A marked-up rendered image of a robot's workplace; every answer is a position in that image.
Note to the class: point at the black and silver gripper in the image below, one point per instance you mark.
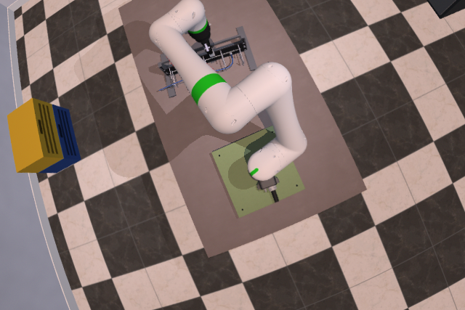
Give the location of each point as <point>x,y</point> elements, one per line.
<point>205,42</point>

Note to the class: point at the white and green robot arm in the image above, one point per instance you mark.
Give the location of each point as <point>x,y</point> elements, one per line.
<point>228,109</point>

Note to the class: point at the grey metal cable rack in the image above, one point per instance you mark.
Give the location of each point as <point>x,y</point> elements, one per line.
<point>225,51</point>

